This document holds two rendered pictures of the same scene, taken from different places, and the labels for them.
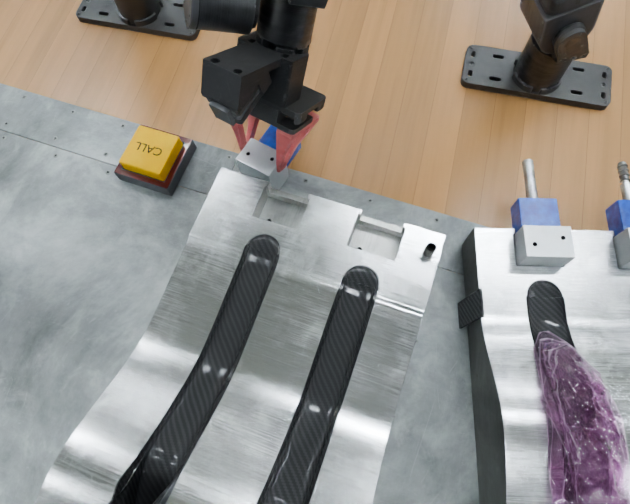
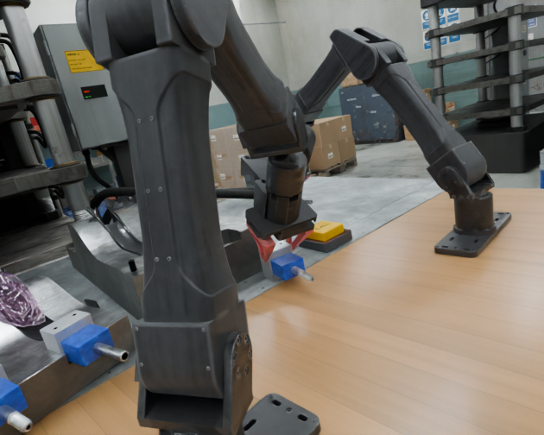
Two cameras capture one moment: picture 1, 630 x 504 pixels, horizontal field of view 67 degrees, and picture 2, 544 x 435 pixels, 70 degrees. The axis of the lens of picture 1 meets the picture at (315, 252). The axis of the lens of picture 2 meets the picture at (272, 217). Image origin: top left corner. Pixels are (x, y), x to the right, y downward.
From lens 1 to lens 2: 0.86 m
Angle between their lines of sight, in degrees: 84
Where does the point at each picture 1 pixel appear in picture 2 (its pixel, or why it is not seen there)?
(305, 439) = (123, 238)
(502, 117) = not seen: hidden behind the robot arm
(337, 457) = (107, 240)
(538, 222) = (81, 332)
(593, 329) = (6, 346)
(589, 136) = not seen: outside the picture
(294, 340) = not seen: hidden behind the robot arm
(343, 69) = (356, 318)
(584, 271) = (28, 356)
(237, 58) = (262, 161)
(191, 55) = (417, 251)
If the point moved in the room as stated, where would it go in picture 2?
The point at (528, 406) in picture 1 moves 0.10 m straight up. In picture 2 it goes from (34, 285) to (10, 226)
